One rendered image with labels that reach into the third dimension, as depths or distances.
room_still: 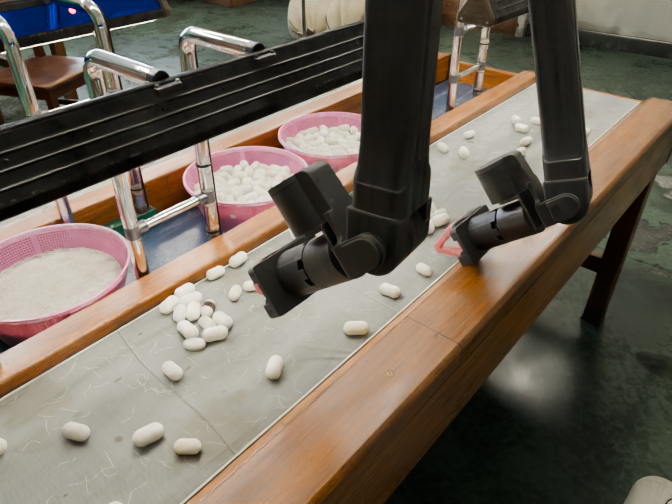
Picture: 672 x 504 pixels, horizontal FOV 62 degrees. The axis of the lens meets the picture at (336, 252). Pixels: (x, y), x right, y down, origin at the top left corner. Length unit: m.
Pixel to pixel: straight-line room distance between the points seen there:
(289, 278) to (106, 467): 0.31
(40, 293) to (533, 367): 1.43
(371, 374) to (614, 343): 1.43
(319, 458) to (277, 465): 0.05
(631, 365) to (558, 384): 0.27
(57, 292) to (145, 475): 0.42
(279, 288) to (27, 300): 0.50
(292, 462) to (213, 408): 0.15
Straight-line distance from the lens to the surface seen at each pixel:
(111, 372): 0.84
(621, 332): 2.15
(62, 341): 0.88
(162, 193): 1.27
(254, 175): 1.26
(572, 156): 0.83
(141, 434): 0.73
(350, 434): 0.69
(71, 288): 1.02
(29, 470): 0.78
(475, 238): 0.91
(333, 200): 0.56
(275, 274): 0.65
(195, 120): 0.68
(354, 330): 0.82
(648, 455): 1.81
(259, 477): 0.66
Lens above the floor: 1.32
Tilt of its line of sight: 35 degrees down
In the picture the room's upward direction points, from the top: straight up
